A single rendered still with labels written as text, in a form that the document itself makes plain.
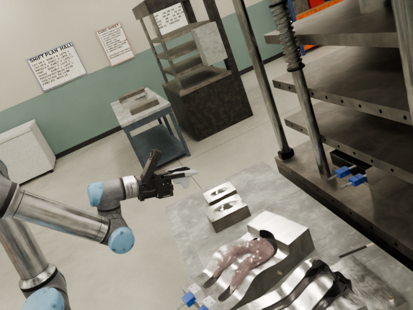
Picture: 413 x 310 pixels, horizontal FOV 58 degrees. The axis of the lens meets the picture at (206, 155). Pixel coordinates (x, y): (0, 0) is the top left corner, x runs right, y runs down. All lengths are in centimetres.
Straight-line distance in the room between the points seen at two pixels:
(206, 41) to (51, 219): 431
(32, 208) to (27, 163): 642
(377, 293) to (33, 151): 667
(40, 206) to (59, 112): 704
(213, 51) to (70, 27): 359
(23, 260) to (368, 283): 107
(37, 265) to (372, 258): 115
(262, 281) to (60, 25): 705
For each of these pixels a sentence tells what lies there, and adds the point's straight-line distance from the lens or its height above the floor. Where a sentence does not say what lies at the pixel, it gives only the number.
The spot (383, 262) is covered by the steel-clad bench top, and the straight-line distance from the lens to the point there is 152.
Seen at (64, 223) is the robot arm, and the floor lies 145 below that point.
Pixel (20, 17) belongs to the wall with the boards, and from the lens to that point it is 804.
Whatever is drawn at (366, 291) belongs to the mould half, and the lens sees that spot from 135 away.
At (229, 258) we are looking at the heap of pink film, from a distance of 154.
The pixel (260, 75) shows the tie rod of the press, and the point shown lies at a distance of 220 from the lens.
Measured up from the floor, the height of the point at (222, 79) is 71.
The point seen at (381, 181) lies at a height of 87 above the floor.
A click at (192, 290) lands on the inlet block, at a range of 153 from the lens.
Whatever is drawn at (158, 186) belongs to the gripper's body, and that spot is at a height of 135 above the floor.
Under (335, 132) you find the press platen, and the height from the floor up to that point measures 104.
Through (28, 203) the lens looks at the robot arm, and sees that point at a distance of 107.
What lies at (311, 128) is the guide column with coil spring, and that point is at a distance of 193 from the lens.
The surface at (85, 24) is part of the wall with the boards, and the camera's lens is 797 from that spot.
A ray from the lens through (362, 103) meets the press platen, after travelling 155.
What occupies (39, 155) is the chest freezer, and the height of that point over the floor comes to 40.
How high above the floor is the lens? 184
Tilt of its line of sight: 22 degrees down
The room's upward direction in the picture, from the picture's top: 22 degrees counter-clockwise
